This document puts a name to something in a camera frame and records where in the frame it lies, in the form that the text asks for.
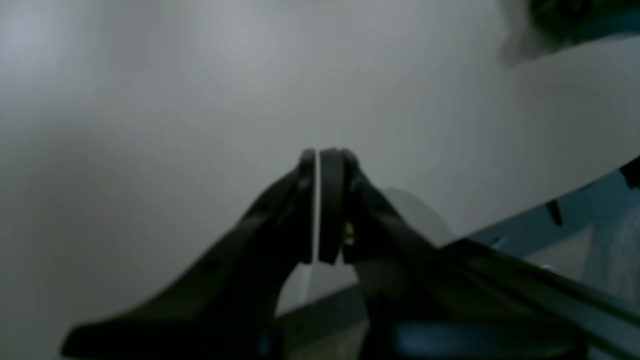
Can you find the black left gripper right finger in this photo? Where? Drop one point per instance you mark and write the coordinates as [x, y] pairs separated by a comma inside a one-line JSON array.
[[420, 304]]

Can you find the grey T-shirt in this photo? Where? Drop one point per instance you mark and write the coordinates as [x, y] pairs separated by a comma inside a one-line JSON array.
[[568, 22]]

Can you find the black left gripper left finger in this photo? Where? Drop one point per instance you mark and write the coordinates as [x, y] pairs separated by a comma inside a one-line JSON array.
[[223, 307]]

